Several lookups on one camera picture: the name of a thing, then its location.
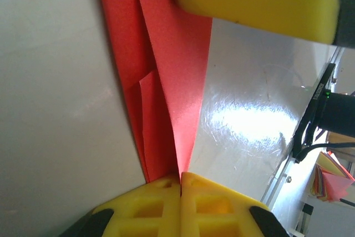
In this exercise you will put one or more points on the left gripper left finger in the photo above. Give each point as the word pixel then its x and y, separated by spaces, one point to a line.
pixel 149 206

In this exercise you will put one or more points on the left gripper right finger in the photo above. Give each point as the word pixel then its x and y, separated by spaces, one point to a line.
pixel 216 206

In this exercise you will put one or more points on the stack of coloured paper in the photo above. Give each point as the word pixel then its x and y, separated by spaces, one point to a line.
pixel 332 181

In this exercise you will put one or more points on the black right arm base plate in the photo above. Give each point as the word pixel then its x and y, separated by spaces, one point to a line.
pixel 314 103

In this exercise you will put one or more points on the red paper sheet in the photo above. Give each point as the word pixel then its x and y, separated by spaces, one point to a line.
pixel 172 81

